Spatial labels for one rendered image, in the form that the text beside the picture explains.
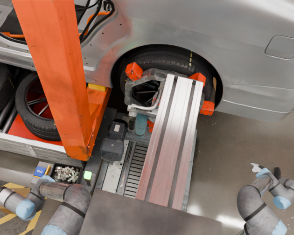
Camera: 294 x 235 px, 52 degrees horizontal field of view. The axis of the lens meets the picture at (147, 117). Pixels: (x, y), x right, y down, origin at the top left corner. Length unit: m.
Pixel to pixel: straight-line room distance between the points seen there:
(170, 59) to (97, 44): 0.48
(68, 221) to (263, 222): 0.76
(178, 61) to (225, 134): 1.37
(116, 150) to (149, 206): 1.83
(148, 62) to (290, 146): 1.90
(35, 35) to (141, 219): 0.88
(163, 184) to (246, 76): 1.44
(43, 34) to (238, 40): 1.02
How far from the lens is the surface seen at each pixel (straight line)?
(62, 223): 1.17
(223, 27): 1.69
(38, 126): 2.46
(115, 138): 2.46
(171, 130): 0.65
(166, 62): 1.91
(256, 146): 3.17
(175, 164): 0.62
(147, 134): 2.68
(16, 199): 1.45
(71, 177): 2.19
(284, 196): 1.74
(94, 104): 2.26
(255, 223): 1.37
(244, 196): 1.39
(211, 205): 2.79
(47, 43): 1.26
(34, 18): 1.19
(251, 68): 1.91
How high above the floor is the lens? 2.59
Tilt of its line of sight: 59 degrees down
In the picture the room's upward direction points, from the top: 10 degrees clockwise
